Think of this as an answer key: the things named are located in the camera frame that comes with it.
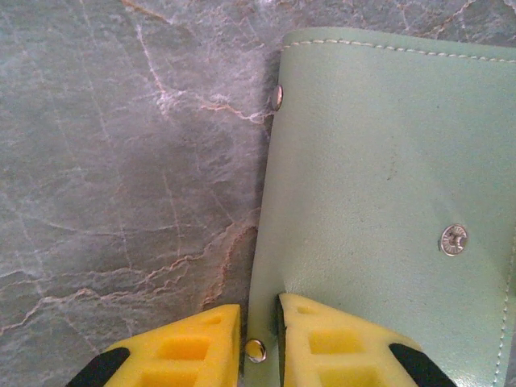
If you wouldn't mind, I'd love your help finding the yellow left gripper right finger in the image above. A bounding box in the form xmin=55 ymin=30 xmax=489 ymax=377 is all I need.
xmin=277 ymin=293 xmax=456 ymax=387

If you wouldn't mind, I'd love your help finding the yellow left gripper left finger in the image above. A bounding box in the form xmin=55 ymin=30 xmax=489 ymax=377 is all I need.
xmin=66 ymin=304 xmax=242 ymax=387

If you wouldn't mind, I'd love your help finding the mint green card holder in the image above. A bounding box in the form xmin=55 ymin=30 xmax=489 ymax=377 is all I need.
xmin=243 ymin=27 xmax=516 ymax=387

